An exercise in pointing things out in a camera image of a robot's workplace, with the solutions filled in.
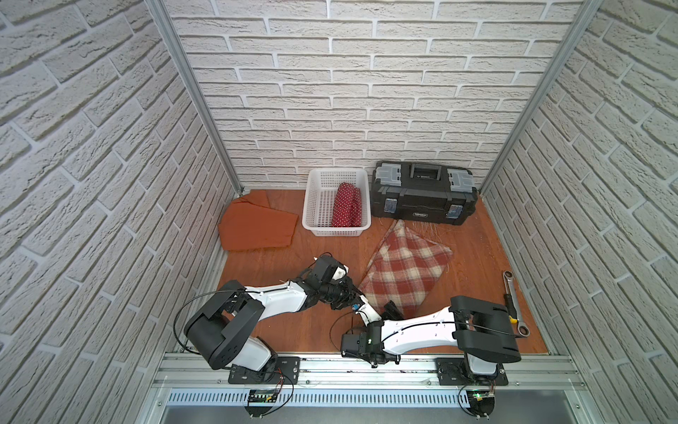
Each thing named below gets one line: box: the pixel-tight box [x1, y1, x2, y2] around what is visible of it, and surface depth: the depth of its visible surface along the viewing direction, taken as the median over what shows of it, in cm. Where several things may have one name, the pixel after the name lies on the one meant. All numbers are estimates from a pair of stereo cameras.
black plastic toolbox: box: [370, 161, 479, 226], surface depth 102 cm
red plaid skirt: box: [358, 219, 453, 319], surface depth 94 cm
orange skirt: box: [218, 189, 299, 250], surface depth 109 cm
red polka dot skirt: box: [331, 181, 362, 228], surface depth 109 cm
